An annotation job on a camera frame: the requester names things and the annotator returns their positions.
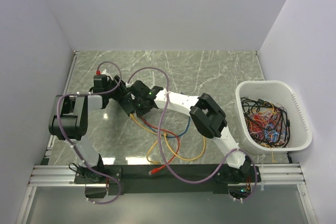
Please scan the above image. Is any tangled cable bundle in basket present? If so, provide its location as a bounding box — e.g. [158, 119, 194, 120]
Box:
[240, 96, 291, 148]

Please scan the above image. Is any white plastic basket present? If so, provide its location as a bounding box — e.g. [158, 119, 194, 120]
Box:
[235, 80, 313, 154]

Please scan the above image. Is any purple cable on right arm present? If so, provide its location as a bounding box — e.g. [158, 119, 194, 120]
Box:
[127, 66, 259, 203]

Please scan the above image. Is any blue ethernet patch cable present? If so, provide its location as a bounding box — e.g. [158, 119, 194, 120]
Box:
[145, 116, 191, 138]

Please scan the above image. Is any black network switch box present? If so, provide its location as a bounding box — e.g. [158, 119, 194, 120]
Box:
[117, 93, 135, 115]

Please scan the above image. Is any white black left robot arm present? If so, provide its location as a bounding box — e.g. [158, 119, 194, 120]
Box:
[48, 74, 127, 183]

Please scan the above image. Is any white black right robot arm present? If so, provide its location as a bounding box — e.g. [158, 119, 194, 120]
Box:
[126, 80, 251, 182]

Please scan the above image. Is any aluminium front frame rail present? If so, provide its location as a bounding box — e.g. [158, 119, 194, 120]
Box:
[28, 164, 306, 187]

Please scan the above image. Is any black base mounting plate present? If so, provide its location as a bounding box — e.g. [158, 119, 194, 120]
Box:
[74, 164, 255, 196]

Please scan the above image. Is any yellow ethernet cable right loop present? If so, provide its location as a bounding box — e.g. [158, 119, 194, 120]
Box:
[162, 132, 207, 162]

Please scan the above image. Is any red ethernet patch cable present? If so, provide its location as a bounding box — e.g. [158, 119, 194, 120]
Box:
[141, 116, 181, 175]

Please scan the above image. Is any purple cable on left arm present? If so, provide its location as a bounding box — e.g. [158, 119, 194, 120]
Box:
[56, 61, 123, 205]

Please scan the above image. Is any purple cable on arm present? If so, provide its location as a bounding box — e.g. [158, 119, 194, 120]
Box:
[127, 66, 259, 203]
[56, 61, 123, 205]

